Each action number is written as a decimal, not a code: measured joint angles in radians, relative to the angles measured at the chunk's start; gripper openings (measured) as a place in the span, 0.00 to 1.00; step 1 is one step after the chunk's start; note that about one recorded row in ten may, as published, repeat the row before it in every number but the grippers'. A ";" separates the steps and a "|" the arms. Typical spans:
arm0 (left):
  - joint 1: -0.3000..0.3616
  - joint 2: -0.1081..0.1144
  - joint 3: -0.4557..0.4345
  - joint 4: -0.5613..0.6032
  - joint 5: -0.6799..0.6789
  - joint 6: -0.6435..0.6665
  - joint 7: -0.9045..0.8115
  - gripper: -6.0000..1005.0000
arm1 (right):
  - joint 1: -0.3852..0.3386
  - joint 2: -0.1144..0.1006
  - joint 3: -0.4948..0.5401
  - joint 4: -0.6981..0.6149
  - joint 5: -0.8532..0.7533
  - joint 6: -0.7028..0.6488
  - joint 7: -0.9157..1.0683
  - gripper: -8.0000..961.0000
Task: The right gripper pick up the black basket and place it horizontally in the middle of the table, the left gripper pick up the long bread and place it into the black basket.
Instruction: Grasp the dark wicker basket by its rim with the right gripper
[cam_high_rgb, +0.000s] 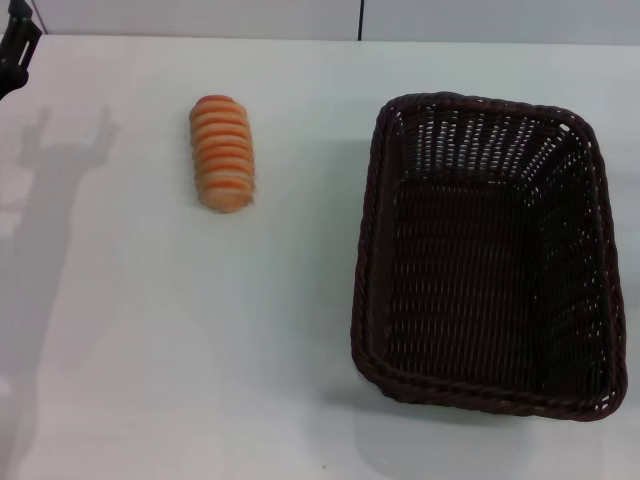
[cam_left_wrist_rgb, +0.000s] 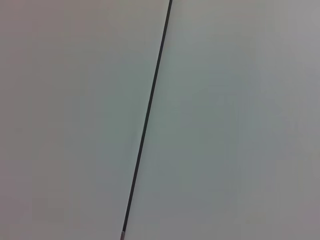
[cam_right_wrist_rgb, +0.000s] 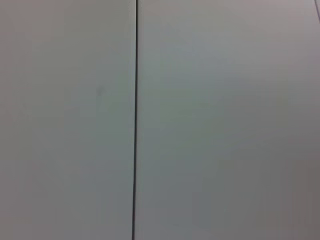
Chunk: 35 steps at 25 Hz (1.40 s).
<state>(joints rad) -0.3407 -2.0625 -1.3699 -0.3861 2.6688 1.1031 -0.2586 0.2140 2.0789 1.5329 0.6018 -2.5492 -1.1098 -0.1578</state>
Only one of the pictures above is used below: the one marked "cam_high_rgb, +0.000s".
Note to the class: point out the dark brown woven basket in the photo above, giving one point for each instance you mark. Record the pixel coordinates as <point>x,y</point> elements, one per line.
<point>480,260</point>

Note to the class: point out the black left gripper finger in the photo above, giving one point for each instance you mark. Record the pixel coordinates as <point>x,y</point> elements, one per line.
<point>27,37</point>
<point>10,80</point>

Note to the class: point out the orange and cream striped bread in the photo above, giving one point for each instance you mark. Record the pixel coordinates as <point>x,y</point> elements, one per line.
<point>222,155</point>

